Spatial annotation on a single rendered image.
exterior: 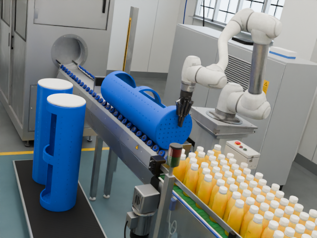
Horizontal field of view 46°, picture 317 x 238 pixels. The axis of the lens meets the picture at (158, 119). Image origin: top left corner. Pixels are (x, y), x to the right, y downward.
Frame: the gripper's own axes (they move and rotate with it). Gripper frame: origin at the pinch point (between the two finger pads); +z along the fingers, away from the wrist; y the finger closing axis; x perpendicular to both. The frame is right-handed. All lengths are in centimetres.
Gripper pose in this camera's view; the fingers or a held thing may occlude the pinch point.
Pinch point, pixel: (180, 121)
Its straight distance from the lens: 236.6
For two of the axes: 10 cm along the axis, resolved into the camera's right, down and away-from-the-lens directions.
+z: -1.6, 9.3, 3.4
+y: 8.5, -0.5, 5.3
